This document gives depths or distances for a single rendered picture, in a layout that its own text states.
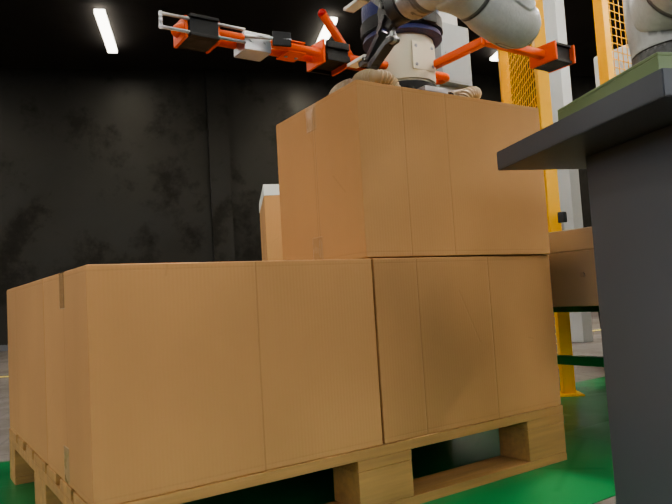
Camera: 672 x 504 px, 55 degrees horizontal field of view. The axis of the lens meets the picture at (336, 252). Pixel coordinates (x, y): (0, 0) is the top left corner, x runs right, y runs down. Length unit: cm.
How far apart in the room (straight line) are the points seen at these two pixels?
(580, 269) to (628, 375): 61
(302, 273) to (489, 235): 55
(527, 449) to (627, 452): 47
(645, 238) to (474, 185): 55
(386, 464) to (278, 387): 32
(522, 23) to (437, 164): 38
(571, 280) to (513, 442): 46
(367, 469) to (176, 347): 49
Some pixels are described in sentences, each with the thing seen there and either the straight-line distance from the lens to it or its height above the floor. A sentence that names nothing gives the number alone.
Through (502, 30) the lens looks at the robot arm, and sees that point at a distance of 140.
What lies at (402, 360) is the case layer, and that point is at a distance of 145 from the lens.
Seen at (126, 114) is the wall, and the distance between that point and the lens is 1009.
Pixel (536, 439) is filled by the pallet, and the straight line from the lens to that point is 178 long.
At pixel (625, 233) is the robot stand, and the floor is 55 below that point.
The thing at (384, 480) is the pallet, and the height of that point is 7.
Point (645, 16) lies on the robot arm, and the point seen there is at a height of 92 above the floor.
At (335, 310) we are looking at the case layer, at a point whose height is 44.
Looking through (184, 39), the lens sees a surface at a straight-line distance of 153.
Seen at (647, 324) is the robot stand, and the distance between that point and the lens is 124.
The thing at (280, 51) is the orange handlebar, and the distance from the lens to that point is 166.
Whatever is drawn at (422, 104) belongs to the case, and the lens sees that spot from 159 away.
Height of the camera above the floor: 47
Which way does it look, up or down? 4 degrees up
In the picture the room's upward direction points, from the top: 3 degrees counter-clockwise
